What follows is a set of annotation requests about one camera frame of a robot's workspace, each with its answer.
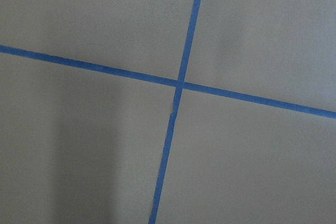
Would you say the crossing blue tape strip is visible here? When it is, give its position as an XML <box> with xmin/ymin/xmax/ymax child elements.
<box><xmin>148</xmin><ymin>0</ymin><xmax>201</xmax><ymax>223</ymax></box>

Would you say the long blue tape strip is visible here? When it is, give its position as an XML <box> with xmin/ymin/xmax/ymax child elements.
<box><xmin>1</xmin><ymin>45</ymin><xmax>335</xmax><ymax>119</ymax></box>

